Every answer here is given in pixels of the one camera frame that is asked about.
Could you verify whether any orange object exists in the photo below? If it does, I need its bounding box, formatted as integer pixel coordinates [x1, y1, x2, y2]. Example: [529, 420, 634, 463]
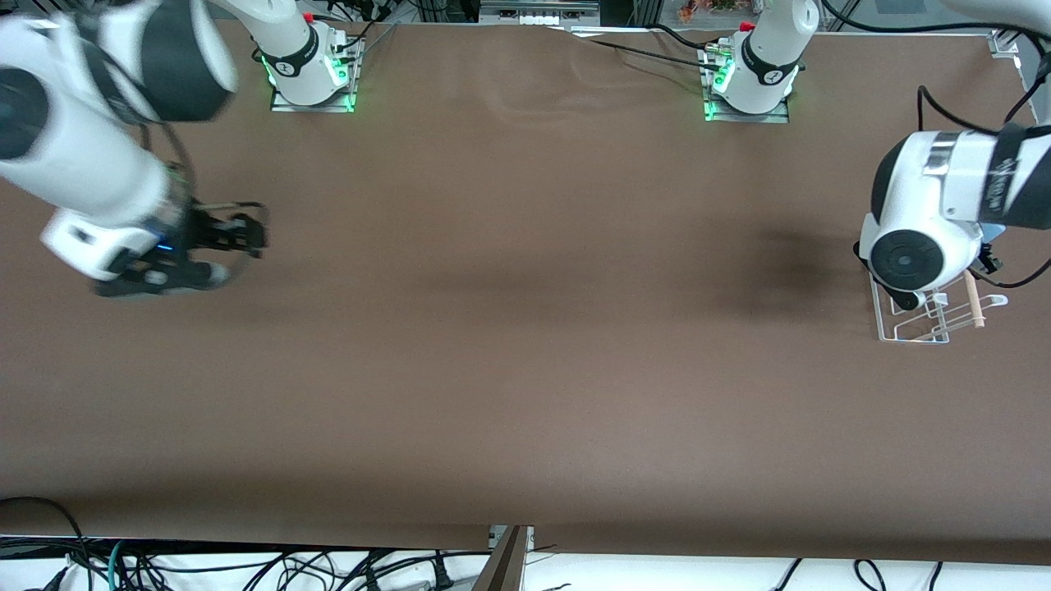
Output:
[677, 0, 744, 21]

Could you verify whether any black cable with plug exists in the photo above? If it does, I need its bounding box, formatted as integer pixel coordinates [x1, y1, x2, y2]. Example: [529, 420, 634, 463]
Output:
[394, 552, 457, 590]

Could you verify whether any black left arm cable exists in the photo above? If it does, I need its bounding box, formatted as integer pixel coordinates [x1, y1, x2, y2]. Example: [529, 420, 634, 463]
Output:
[821, 0, 1051, 290]

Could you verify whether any teal cable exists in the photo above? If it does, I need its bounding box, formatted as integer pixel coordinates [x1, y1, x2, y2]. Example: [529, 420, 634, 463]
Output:
[107, 539, 132, 591]

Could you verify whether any white wire cup rack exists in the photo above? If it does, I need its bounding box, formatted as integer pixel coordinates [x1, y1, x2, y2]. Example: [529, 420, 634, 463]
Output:
[869, 271, 1009, 344]

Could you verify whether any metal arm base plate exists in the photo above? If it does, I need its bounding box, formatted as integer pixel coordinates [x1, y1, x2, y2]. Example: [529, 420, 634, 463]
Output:
[704, 45, 791, 124]
[270, 49, 356, 113]

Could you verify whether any grey power strip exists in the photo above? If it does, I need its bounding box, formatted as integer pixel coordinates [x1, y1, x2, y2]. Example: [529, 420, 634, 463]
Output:
[479, 0, 602, 25]

